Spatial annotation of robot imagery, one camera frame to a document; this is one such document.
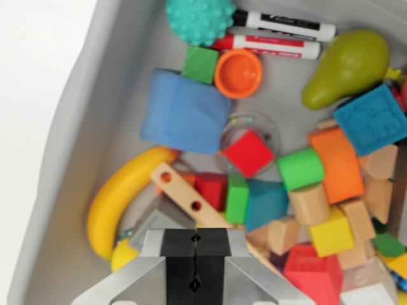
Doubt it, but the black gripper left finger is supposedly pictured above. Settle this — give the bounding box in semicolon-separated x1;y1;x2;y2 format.
71;227;197;305

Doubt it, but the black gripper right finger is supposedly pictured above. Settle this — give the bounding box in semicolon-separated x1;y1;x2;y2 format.
194;227;314;305

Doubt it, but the gray plastic bin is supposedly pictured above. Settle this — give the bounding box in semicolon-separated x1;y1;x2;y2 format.
8;0;407;305

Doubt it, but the bright green flat block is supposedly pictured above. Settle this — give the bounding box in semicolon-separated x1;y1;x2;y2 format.
225;173;250;224

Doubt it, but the teal wooden block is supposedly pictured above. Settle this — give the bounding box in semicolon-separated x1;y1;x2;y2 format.
244;179;289;232

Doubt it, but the red embossed rubber cube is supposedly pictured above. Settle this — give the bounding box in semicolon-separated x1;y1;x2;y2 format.
284;243;344;305

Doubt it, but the yellow toy banana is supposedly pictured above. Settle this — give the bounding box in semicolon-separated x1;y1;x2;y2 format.
87;146;181;259

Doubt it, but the dark red wooden block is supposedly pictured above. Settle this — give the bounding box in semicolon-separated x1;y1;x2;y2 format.
194;173;228;212

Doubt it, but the wooden strip with holes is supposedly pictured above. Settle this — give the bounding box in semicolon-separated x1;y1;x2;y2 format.
151;162;284;277

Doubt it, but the small orange wooden block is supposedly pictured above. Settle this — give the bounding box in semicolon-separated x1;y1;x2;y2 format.
157;171;195;195

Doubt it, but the yellow wooden cube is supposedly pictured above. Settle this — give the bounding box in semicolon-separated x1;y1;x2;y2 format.
308;214;355;257

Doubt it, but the red wooden cube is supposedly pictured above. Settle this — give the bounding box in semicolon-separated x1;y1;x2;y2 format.
224;130;275;178

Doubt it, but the bright green wooden cylinder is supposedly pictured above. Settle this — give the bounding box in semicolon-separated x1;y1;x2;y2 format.
277;148;325;191

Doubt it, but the orange wooden arch block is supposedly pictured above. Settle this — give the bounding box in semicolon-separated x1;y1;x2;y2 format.
307;126;366;205

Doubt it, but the dark green wooden block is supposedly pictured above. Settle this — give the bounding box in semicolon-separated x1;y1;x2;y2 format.
371;231;406;258

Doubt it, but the blue cloth bean bag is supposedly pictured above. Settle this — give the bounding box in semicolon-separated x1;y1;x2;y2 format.
139;68;232;156

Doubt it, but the yellow flat wooden block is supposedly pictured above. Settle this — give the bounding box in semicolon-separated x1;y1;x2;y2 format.
381;254;407;271

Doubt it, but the blue plastic flared piece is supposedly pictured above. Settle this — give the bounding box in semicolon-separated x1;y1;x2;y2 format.
389;269;407;290

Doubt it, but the gray foam block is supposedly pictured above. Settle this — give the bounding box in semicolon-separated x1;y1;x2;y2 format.
392;144;407;238

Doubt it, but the orange plastic cup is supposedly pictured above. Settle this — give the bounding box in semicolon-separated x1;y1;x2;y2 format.
214;49;263;98

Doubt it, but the teal embossed rubber cube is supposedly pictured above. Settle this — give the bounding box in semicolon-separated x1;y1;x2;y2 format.
333;83;407;156

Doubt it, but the dark green wooden cube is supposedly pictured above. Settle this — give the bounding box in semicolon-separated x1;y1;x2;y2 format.
181;45;220;85

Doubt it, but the red dry erase marker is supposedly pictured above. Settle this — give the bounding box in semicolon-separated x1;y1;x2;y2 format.
212;34;321;60

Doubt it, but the olive green toy pear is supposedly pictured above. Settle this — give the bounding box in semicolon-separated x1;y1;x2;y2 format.
301;30;390;111

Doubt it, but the black dry erase marker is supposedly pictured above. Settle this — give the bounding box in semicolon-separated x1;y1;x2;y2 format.
233;9;337;42

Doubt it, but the teal bumpy rubber ball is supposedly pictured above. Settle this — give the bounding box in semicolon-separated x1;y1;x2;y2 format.
165;0;237;47

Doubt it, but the clear plastic ring rattle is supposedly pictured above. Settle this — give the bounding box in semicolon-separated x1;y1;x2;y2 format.
216;111;282;179

